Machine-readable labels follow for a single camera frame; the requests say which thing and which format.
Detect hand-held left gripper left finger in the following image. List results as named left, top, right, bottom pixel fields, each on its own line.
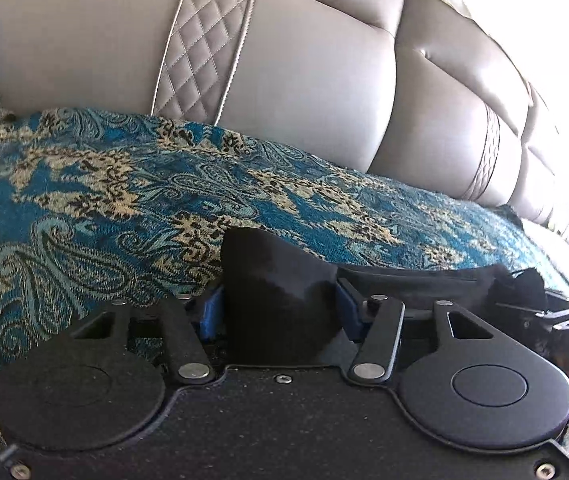
left=69, top=284, right=226, bottom=387

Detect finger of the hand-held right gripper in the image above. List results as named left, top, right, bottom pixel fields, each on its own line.
left=495, top=295, right=569, bottom=323

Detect blue paisley blanket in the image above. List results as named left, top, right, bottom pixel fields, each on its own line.
left=0, top=73, right=569, bottom=467

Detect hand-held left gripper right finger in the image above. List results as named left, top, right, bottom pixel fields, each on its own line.
left=337, top=277, right=496, bottom=387

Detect black pants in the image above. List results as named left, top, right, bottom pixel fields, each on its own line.
left=219, top=227, right=551, bottom=367

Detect grey leather sofa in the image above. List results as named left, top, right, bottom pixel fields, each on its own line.
left=0, top=0, right=569, bottom=242

